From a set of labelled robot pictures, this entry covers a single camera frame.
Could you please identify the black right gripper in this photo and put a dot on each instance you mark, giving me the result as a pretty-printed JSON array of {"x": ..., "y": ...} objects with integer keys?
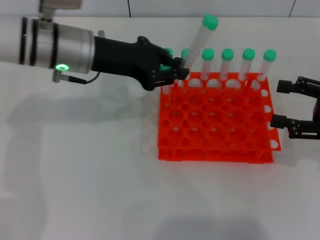
[{"x": 317, "y": 108}]

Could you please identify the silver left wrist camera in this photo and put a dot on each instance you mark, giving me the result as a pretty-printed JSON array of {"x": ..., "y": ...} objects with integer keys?
[{"x": 60, "y": 3}]

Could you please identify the white and silver left robot arm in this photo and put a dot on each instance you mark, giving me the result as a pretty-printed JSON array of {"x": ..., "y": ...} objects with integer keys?
[{"x": 37, "y": 42}]

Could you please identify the orange plastic test tube rack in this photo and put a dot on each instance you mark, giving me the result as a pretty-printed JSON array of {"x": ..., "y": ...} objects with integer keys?
[{"x": 212, "y": 125}]

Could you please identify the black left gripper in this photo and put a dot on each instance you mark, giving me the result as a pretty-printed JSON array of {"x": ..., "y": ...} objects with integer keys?
[{"x": 125, "y": 58}]

